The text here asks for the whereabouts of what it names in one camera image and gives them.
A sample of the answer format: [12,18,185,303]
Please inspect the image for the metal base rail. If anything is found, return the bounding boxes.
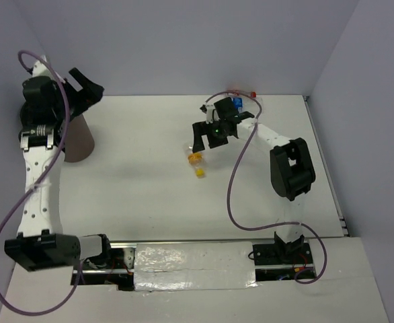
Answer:
[71,240,317,292]

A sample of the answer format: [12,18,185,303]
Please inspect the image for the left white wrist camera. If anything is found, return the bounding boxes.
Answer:
[30,60,65,84]

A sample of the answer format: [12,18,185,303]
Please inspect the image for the purple cable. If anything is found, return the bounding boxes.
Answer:
[0,50,85,317]
[203,90,329,285]

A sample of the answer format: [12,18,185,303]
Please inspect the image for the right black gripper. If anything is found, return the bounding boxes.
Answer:
[193,119,229,153]

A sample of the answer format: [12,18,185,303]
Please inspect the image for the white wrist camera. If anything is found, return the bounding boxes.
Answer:
[30,60,65,84]
[200,104,219,124]

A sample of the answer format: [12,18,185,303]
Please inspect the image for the brown round waste bin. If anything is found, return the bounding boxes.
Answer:
[19,100,95,163]

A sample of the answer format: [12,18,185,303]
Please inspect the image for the blue label bottle at back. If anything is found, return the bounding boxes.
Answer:
[232,96,264,114]

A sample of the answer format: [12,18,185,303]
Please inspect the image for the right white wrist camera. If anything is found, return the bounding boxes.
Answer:
[200,104,219,124]

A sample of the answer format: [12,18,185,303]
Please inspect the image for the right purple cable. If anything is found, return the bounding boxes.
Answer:
[203,90,329,285]

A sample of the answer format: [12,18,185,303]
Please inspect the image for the orange label bottle yellow cap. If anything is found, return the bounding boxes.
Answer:
[184,143,206,178]

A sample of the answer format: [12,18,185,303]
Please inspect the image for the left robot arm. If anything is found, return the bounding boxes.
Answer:
[4,68,114,272]

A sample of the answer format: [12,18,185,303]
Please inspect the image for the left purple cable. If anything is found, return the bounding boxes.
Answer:
[0,50,85,317]

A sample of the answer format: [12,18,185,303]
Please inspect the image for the silver foil tape sheet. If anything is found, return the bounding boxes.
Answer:
[134,242,257,291]

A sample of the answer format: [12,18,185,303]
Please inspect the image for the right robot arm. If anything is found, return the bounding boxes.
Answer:
[191,92,316,263]

